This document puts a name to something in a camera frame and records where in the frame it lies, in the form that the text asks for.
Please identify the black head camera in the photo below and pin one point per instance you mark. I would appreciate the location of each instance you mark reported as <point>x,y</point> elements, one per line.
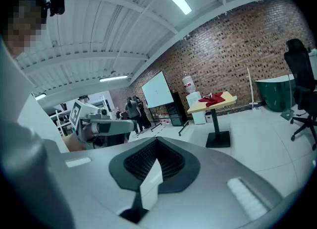
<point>57,2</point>

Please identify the white desk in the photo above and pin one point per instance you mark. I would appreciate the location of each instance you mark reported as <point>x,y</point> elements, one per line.
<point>313,62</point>

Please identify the person's white shirt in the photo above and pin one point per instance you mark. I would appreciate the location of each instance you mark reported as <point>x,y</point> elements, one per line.
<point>27,99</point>

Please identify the red cloth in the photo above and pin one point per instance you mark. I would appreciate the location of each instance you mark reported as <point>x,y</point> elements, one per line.
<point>214,99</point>

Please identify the person's left forearm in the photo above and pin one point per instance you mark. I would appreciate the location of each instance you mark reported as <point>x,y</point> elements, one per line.
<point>73,143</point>

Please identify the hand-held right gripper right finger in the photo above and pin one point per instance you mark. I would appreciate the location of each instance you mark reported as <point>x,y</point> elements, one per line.
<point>210,188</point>

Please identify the white shelving rack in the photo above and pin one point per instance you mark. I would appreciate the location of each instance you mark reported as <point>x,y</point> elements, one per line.
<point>62,121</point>

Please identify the person's head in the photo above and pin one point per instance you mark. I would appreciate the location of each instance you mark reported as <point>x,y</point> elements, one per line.
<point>22,32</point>

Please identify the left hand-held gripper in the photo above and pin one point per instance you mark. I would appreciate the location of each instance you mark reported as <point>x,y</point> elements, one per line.
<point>84,114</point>

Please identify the white whiteboard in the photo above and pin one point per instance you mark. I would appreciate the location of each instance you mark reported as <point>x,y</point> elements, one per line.
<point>157,90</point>

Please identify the black office chair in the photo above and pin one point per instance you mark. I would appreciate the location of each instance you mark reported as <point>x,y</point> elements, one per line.
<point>303,81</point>

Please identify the green tub with white lid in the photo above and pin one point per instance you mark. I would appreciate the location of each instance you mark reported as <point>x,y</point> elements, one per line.
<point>275,94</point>

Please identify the grey floor stand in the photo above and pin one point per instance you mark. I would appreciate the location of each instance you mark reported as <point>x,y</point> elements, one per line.
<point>287,114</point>

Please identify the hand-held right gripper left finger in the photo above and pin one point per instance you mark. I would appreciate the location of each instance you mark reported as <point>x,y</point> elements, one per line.
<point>94,188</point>

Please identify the black whiteboard stand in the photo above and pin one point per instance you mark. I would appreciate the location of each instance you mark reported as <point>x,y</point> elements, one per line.
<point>182,127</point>

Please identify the clear water jug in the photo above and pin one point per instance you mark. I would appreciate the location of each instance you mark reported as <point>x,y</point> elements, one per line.
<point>189,83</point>

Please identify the black cabinet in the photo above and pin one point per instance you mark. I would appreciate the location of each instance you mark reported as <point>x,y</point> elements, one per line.
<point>178,109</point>

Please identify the white bin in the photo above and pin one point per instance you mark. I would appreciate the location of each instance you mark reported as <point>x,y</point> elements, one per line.
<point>208,117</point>

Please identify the yellow-topped pedestal table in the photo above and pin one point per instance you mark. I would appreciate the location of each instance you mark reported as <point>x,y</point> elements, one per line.
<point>215,129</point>

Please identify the white water dispenser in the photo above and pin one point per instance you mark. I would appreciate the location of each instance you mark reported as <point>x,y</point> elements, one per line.
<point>196,111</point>

